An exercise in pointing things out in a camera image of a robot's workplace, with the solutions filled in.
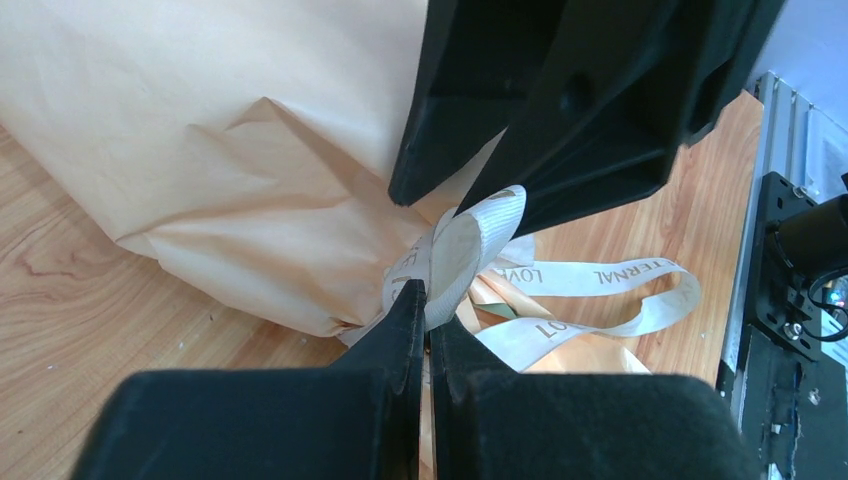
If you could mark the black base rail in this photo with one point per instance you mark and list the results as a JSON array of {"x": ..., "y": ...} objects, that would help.
[{"x": 788, "y": 385}]

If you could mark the beige ribbon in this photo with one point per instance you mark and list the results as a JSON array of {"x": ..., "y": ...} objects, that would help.
[{"x": 530, "y": 285}]

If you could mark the green and tan wrapping paper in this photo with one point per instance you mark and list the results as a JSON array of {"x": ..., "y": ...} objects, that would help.
[{"x": 247, "y": 147}]

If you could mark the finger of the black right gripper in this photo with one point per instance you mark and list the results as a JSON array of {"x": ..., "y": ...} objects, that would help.
[
  {"x": 625, "y": 84},
  {"x": 478, "y": 63}
]

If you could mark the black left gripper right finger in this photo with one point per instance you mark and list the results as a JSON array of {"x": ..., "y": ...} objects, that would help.
[{"x": 492, "y": 422}]

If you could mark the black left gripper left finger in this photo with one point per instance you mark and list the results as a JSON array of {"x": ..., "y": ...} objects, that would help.
[{"x": 357, "y": 418}]

